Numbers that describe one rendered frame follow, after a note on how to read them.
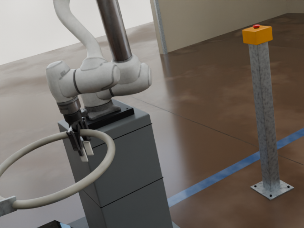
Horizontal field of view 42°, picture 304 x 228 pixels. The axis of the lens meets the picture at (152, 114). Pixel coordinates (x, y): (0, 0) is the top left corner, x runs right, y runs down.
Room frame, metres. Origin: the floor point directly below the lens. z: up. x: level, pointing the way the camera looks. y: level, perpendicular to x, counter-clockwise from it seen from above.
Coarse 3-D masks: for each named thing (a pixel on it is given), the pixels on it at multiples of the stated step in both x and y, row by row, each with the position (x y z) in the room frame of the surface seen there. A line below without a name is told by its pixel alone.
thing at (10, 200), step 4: (12, 196) 1.16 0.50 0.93; (0, 200) 1.13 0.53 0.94; (4, 200) 1.13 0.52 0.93; (8, 200) 1.14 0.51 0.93; (12, 200) 1.15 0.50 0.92; (0, 204) 1.12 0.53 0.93; (4, 204) 1.12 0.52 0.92; (8, 204) 1.13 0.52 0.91; (12, 204) 1.14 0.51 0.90; (0, 208) 1.11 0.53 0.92; (4, 208) 1.12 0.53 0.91; (8, 208) 1.13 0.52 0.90; (12, 208) 1.14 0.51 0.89; (0, 212) 1.11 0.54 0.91; (4, 212) 1.12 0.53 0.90; (8, 212) 1.13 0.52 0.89; (0, 216) 1.10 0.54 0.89
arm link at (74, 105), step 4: (76, 96) 1.56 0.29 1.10; (72, 100) 1.53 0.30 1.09; (76, 100) 1.55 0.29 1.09; (60, 104) 1.53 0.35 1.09; (64, 104) 1.52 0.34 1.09; (68, 104) 1.53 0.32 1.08; (72, 104) 1.53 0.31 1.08; (76, 104) 1.54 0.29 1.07; (80, 104) 1.57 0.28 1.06; (60, 108) 1.54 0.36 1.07; (64, 108) 1.53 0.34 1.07; (68, 108) 1.53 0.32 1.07; (72, 108) 1.53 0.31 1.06; (76, 108) 1.54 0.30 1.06; (60, 112) 1.55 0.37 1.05; (64, 112) 1.53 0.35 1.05; (68, 112) 1.53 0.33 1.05; (72, 112) 1.53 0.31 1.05
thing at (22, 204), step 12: (84, 132) 1.55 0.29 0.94; (96, 132) 1.51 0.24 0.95; (36, 144) 1.55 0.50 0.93; (108, 144) 1.38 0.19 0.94; (12, 156) 1.49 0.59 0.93; (108, 156) 1.29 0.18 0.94; (0, 168) 1.41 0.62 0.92; (96, 168) 1.22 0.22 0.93; (84, 180) 1.17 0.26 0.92; (60, 192) 1.14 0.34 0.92; (72, 192) 1.14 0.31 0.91; (24, 204) 1.13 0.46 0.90; (36, 204) 1.12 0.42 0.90; (48, 204) 1.12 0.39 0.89
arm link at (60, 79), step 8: (56, 64) 1.54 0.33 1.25; (64, 64) 1.55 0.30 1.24; (48, 72) 1.53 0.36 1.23; (56, 72) 1.52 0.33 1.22; (64, 72) 1.52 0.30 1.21; (72, 72) 1.53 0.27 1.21; (48, 80) 1.53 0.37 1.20; (56, 80) 1.51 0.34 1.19; (64, 80) 1.51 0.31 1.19; (72, 80) 1.50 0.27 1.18; (56, 88) 1.52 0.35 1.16; (64, 88) 1.51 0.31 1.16; (72, 88) 1.50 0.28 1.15; (56, 96) 1.52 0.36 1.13; (64, 96) 1.52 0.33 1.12; (72, 96) 1.53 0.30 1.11
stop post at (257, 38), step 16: (256, 32) 2.17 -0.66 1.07; (256, 48) 2.20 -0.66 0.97; (256, 64) 2.22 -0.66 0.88; (256, 80) 2.23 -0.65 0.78; (256, 96) 2.24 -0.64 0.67; (272, 96) 2.23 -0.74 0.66; (256, 112) 2.26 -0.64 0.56; (272, 112) 2.22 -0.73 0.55; (272, 128) 2.22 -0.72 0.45; (272, 144) 2.21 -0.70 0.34; (272, 160) 2.21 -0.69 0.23; (272, 176) 2.21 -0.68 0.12; (272, 192) 2.19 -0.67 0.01
